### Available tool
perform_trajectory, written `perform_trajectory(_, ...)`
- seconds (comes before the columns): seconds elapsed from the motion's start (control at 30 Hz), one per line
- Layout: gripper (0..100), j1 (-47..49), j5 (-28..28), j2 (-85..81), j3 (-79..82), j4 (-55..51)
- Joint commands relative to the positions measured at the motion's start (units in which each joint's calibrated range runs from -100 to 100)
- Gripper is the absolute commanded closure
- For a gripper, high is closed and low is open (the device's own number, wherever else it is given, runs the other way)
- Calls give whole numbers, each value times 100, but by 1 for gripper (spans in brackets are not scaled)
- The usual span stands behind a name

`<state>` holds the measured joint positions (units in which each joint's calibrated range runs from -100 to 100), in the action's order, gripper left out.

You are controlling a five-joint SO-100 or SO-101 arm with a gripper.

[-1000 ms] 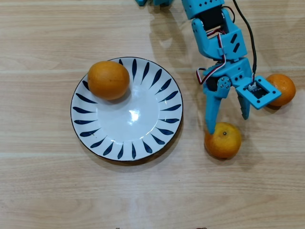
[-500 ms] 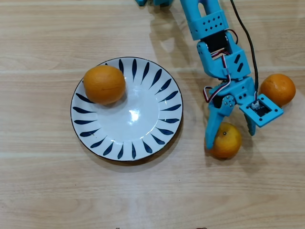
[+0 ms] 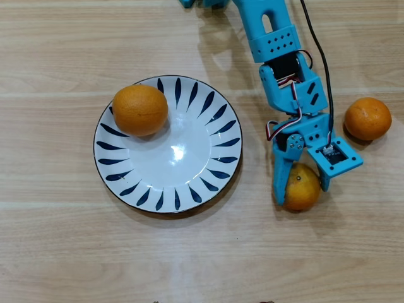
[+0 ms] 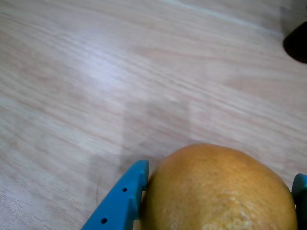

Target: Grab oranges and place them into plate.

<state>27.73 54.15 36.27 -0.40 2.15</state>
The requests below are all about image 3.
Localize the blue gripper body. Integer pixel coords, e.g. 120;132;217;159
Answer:
271;112;330;142

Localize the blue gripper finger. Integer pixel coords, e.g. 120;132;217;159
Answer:
271;132;307;206
303;124;333;193

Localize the yellowish orange with stem dot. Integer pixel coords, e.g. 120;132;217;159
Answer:
283;162;322;211

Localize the small dark orange mandarin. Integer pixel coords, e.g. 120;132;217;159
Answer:
343;97;393;141

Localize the large deep orange fruit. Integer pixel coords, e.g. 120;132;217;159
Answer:
112;84;169;138

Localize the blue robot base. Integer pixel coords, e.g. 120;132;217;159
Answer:
178;0;232;9

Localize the white plate with blue petals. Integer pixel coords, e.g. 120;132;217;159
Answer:
93;74;244;215

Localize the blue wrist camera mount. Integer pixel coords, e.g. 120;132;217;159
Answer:
306;136;364;178

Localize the black camera cable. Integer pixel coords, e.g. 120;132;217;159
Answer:
299;0;335;149

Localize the red white servo cable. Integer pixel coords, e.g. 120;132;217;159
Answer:
266;77;304;142

